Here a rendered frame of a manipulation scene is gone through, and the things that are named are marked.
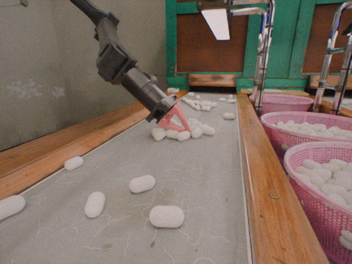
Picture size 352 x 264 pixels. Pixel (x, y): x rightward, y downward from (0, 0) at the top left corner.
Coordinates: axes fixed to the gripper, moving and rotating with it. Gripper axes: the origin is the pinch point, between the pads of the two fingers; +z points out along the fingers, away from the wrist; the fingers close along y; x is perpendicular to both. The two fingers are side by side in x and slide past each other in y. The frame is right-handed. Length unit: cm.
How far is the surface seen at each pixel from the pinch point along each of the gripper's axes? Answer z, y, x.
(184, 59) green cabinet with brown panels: -28, 88, -1
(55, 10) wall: -199, 175, 72
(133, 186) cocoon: -1.5, -24.9, 1.4
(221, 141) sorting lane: 7.5, -0.8, -4.4
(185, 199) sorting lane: 4.6, -23.9, -2.1
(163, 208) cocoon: 2.1, -28.8, -2.8
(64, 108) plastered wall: -127, 168, 163
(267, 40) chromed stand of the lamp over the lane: -0.3, 29.3, -30.5
